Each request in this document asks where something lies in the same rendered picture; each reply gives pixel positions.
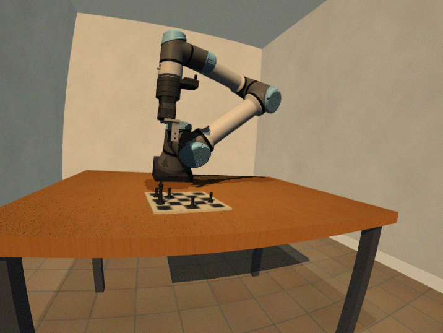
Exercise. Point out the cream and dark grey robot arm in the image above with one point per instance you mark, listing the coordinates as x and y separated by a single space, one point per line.
194 148

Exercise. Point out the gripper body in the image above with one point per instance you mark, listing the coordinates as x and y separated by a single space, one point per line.
169 85

